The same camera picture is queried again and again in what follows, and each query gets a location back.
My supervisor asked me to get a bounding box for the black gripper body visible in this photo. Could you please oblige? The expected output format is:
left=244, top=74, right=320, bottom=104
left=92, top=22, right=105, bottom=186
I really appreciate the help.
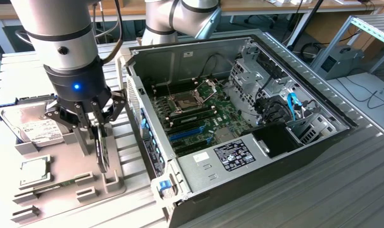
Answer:
left=42, top=57, right=113, bottom=106

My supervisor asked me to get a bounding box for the GPU card with metal bracket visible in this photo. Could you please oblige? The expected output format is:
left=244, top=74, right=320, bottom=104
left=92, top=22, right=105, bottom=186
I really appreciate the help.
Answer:
left=93, top=122, right=113, bottom=174

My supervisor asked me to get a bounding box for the hard disk with blue carrier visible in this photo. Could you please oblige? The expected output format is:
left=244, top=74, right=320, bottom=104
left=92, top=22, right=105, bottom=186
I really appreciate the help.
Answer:
left=0, top=94, right=69, bottom=147

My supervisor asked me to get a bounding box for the grey parts rack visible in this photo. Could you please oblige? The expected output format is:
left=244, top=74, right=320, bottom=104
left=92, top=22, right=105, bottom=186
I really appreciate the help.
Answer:
left=9, top=118, right=128, bottom=224

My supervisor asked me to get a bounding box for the RAM slot with white clips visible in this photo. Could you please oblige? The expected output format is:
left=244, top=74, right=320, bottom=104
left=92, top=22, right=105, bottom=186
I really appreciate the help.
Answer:
left=168, top=108, right=215, bottom=120
left=153, top=86, right=195, bottom=95
left=171, top=114, right=217, bottom=126

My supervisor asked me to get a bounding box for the silver CPU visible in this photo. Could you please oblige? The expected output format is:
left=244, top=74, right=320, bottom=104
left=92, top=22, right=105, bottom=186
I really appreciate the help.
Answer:
left=20, top=158, right=52, bottom=186

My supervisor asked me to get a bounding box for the CPU socket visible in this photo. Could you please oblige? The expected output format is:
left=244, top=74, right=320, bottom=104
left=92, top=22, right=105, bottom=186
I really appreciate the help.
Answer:
left=171, top=94, right=196, bottom=111

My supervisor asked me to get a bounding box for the green RAM stick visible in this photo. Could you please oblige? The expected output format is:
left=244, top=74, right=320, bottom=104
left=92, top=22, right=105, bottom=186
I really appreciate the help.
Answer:
left=172, top=113, right=213, bottom=124
left=29, top=180, right=77, bottom=192

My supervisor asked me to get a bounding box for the blue expansion slot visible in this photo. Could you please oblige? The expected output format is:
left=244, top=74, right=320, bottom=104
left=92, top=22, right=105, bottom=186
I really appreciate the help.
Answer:
left=168, top=127, right=205, bottom=141

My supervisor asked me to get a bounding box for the long black expansion slot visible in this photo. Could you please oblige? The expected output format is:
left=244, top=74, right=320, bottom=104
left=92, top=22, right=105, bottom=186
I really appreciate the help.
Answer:
left=172, top=137, right=211, bottom=149
left=175, top=142, right=213, bottom=154

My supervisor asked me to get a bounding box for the silver socket cover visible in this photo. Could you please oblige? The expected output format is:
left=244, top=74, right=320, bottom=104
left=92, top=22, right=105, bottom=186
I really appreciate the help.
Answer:
left=193, top=79, right=219, bottom=103

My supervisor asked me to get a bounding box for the silver chipset heatsink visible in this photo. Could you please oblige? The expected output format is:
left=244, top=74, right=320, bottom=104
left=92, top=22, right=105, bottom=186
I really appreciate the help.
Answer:
left=215, top=127, right=236, bottom=140

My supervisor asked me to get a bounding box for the green motherboard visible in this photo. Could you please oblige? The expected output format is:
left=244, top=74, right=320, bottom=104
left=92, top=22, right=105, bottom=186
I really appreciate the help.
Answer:
left=149, top=79, right=253, bottom=157

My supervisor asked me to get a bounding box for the silver power supply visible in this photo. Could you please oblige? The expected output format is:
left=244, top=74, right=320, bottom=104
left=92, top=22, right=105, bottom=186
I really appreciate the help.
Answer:
left=176, top=133, right=272, bottom=194

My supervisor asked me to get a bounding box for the silver disk bay cage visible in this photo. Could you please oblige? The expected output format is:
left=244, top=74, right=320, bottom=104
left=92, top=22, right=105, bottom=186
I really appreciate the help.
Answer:
left=228, top=58, right=333, bottom=147

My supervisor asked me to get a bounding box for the black office chair base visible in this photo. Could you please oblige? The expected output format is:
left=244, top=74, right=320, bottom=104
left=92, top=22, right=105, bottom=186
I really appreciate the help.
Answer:
left=243, top=14, right=279, bottom=29

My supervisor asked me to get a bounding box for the open PC case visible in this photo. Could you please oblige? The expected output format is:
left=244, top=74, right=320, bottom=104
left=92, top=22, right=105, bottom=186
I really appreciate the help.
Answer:
left=117, top=28, right=359, bottom=228

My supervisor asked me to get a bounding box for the wooden desk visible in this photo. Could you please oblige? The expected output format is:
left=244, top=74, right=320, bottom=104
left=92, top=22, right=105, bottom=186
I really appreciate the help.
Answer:
left=0, top=0, right=384, bottom=27

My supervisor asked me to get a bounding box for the black stand pole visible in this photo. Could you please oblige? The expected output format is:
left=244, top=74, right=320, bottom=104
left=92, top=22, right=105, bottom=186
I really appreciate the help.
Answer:
left=285, top=0, right=325, bottom=49

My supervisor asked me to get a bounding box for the grey cooling unit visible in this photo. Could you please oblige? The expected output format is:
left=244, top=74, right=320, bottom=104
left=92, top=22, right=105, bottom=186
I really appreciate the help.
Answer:
left=311, top=45, right=365, bottom=81

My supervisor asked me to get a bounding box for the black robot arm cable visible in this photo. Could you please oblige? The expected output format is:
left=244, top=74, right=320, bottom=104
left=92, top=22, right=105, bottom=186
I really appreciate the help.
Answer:
left=92, top=0, right=124, bottom=66

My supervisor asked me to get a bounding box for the thin black wire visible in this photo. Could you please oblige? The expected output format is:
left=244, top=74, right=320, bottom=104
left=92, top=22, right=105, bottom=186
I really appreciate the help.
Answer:
left=203, top=54, right=233, bottom=80

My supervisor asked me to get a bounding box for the black cable bundle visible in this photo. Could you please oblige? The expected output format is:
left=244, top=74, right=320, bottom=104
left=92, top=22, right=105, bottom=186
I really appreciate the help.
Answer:
left=255, top=94, right=321, bottom=126

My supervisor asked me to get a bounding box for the light blue data wire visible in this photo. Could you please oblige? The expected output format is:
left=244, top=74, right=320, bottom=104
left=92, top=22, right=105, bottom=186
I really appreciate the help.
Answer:
left=287, top=92, right=300, bottom=122

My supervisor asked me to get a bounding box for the coiled black cable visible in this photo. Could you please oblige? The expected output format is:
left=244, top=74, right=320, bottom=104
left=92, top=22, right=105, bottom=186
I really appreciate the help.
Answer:
left=299, top=42, right=327, bottom=63

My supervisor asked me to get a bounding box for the aluminium frame shelf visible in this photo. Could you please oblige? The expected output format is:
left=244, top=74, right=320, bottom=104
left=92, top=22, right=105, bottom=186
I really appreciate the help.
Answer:
left=308, top=13, right=384, bottom=74

